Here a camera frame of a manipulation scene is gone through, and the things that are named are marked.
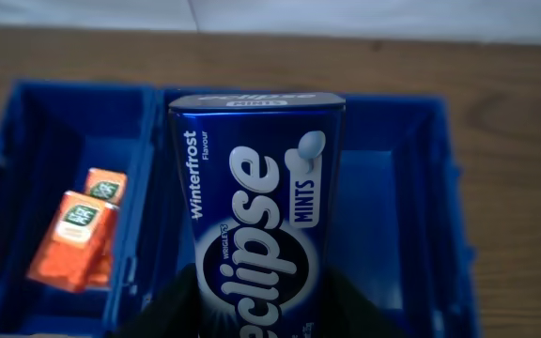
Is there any orange candy box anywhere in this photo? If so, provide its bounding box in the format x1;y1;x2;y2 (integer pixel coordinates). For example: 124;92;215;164
84;167;129;288
25;190;120;294

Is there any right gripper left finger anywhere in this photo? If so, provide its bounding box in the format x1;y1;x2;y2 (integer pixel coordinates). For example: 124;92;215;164
113;262;202;338

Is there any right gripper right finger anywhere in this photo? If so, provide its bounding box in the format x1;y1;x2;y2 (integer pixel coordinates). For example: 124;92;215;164
319;266;410;338

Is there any blue candy pack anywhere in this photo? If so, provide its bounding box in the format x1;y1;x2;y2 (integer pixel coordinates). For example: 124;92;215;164
167;92;347;338

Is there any blue tray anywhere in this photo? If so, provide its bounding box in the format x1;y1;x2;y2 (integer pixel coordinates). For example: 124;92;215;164
0;78;483;338

